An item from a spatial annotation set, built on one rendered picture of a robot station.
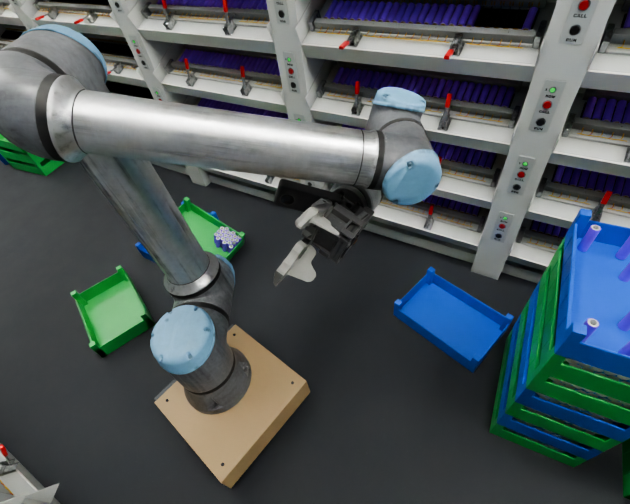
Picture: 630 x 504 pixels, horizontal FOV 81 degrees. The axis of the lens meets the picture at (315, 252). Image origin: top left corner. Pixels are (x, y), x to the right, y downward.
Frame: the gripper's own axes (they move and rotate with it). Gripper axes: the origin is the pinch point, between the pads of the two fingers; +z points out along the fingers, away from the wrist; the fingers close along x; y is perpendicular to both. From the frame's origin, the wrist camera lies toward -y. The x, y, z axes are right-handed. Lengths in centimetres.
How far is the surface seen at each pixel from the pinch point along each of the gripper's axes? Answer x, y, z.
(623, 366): -4, 54, -19
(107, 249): 107, -87, -29
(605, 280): -5, 51, -38
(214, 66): 29, -78, -78
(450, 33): -19, -4, -70
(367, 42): -9, -22, -68
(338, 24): -8, -32, -70
